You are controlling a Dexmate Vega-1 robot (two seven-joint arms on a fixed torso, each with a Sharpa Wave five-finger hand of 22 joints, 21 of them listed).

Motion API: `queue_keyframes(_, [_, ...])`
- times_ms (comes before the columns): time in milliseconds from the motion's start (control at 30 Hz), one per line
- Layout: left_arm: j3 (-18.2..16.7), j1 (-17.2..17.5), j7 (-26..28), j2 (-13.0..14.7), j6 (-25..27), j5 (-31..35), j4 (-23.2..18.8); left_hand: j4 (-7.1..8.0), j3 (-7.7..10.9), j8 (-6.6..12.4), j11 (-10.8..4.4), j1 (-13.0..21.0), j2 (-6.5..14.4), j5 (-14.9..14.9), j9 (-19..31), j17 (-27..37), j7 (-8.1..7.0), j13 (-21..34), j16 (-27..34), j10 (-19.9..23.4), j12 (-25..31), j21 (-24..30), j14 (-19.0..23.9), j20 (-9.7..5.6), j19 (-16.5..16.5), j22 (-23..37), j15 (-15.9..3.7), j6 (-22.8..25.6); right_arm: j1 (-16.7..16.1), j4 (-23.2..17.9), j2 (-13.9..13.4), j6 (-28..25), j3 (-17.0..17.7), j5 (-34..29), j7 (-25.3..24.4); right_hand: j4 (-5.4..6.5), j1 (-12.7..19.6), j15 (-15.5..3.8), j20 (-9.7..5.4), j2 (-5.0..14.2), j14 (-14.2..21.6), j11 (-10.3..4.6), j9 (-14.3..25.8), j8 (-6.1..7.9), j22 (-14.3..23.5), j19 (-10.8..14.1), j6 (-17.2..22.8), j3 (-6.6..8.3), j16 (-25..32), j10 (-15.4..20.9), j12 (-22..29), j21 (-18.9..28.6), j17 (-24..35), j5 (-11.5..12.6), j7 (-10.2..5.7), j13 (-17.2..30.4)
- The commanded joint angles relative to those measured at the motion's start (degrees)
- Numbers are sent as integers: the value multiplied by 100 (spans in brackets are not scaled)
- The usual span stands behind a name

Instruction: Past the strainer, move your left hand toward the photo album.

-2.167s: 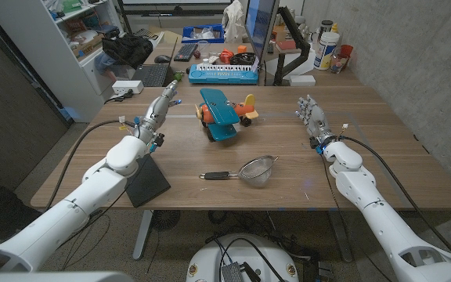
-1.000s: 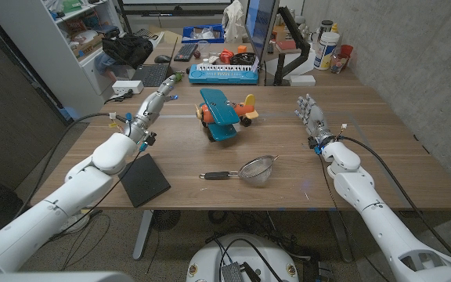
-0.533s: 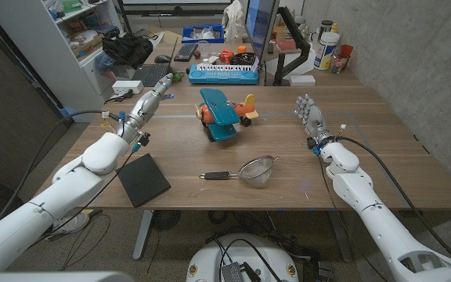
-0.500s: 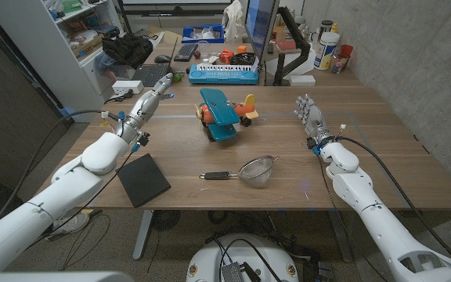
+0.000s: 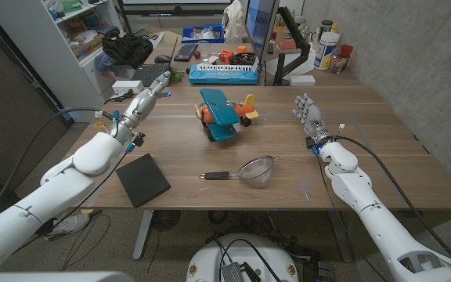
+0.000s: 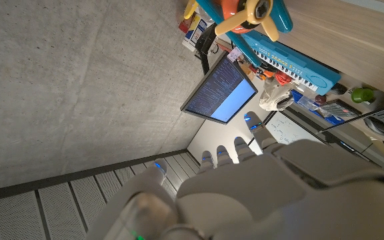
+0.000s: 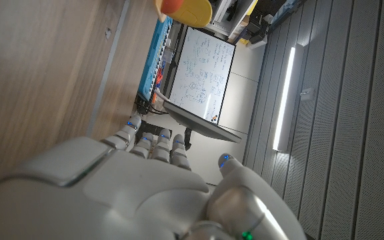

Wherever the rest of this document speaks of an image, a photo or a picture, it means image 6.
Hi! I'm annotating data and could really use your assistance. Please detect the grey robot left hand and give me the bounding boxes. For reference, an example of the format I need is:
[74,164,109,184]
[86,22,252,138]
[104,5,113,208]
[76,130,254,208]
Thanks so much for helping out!
[85,111,384,240]

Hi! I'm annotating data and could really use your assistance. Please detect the whiteboard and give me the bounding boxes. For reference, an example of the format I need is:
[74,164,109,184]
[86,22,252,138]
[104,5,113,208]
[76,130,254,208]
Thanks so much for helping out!
[265,111,323,146]

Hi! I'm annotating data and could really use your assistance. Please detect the white plastic bag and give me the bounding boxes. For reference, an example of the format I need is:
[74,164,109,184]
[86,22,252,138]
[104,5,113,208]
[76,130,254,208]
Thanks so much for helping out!
[259,78,295,111]

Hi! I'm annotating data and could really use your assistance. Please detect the blue plastic bin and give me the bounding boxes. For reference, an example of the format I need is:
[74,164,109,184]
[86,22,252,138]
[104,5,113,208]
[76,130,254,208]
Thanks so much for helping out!
[290,89,345,126]

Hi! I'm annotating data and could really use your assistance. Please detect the computer monitor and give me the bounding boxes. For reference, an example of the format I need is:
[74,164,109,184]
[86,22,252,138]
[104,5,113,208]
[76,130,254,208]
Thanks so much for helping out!
[180,53,259,125]

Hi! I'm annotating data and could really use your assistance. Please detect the black computer keyboard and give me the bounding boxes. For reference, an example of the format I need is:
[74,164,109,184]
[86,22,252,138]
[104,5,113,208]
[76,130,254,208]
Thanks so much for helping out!
[320,99,362,121]

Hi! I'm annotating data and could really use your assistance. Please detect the dark computer mouse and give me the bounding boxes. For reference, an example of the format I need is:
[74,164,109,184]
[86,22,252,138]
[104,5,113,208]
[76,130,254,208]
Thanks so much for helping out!
[364,116,384,137]

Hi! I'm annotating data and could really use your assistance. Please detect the blue toy piano keyboard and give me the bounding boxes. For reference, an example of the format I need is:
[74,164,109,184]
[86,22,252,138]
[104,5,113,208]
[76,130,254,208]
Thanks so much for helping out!
[241,29,342,97]

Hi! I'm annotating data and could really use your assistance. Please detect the green toy ball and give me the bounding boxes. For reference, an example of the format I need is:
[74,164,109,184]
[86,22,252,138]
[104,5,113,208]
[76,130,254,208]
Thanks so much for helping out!
[351,87,375,103]

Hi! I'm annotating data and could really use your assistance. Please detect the teal orange toy airplane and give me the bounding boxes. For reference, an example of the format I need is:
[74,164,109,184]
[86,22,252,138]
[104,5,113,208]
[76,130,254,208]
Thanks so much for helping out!
[183,0,293,67]

